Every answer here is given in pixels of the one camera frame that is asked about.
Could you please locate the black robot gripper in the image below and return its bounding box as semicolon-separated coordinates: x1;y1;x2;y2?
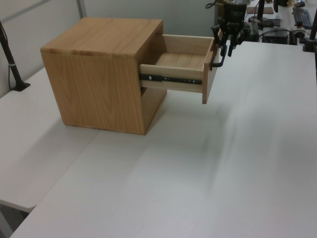
211;0;248;57

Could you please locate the black metal drawer handle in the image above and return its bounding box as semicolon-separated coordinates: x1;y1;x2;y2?
210;44;228;71

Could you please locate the wooden drawer with handle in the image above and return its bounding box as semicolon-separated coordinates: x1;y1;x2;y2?
139;28;223;105

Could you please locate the dark device with green part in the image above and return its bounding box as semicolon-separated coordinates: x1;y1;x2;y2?
244;21;260;42

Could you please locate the black stand with round base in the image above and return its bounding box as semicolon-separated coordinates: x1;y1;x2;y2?
248;0;274;28

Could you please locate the brown desk mat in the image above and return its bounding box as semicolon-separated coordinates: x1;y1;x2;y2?
247;6;273;14

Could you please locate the black electronics box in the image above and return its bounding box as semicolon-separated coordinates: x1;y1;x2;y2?
262;29;291;45

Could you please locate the silver and black desk device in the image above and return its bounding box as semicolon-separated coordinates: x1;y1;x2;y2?
289;21;307;46

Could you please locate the black computer keyboard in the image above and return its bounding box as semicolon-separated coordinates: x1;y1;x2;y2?
292;6;314;29

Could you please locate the black clamp pole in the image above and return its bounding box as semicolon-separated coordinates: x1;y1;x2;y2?
301;0;317;53

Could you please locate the light oak wooden cabinet box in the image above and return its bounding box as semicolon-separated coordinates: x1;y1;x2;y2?
40;16;167;136

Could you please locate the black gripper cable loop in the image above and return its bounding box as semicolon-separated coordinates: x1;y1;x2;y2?
204;0;222;10

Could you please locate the black metal drawer slide rail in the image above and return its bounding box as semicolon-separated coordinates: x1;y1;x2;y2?
138;72;203;86

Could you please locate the handleless wooden drawer front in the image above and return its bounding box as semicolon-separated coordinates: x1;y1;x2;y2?
141;87;167;136

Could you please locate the black camera pole with base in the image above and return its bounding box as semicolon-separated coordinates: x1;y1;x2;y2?
0;21;31;92

